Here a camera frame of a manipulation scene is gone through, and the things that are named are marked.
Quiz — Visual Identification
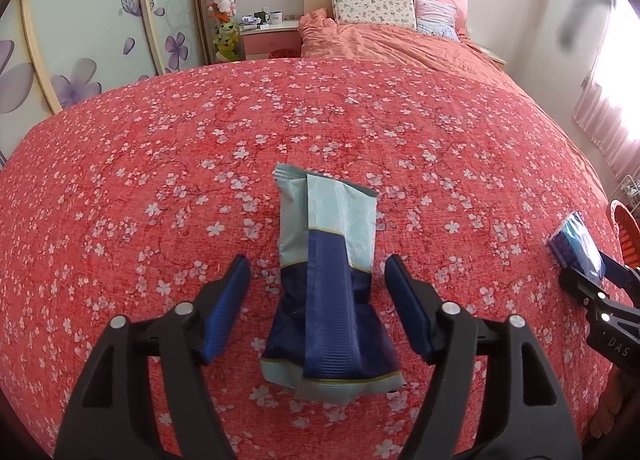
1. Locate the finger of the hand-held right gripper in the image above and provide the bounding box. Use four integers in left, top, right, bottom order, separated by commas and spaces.
597, 250, 640, 299
559, 266, 611, 311

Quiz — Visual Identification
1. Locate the clear tube of plush toys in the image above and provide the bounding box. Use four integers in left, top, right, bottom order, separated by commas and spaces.
200, 0, 245, 64

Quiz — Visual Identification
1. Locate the orange plastic laundry basket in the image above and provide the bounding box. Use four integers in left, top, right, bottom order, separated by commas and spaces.
606, 200, 640, 271

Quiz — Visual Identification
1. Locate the white floral pillow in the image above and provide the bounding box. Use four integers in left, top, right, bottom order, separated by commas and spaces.
330, 0, 417, 30

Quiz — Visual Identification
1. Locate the pink nightstand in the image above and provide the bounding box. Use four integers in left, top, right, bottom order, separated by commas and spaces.
239, 20, 301, 60

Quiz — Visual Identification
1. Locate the orange duvet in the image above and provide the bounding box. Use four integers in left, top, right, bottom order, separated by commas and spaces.
298, 8, 508, 73

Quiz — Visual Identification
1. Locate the blue tissue pack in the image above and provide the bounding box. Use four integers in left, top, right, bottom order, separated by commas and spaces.
547, 211, 607, 283

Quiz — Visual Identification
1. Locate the pink blue striped pillow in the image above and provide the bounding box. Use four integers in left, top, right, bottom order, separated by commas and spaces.
414, 0, 460, 40

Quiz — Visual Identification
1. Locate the white wire rack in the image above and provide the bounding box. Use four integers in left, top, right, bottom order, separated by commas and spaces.
610, 175, 640, 205

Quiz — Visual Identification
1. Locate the red floral blanket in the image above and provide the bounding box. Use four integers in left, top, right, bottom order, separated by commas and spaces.
0, 57, 631, 460

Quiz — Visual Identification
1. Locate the blue teal foil packet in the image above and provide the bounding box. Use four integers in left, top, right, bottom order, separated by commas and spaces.
260, 163, 406, 403

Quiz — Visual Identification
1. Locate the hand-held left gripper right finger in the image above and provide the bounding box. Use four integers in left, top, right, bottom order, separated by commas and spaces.
384, 254, 583, 460

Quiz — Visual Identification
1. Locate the flower print wardrobe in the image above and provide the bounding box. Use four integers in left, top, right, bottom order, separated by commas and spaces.
0, 0, 208, 165

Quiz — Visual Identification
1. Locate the pink curtain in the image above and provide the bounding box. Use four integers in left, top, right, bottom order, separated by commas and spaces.
572, 80, 640, 181

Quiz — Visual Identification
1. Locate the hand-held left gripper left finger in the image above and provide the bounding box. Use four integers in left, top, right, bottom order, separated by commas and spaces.
52, 254, 252, 460

